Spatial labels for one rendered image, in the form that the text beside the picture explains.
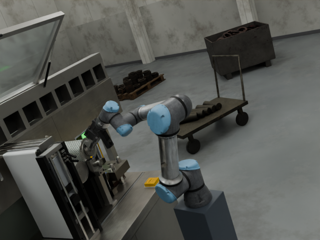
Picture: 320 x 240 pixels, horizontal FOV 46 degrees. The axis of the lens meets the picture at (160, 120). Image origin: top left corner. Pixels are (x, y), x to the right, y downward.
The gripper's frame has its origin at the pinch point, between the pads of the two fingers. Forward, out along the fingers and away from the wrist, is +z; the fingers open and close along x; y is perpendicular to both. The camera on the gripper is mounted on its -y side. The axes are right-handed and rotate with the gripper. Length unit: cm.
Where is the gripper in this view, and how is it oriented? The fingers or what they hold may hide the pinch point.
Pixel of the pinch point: (91, 149)
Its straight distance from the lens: 219.5
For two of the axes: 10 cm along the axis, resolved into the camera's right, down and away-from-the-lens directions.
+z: -4.7, 6.6, 5.8
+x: -4.0, 4.3, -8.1
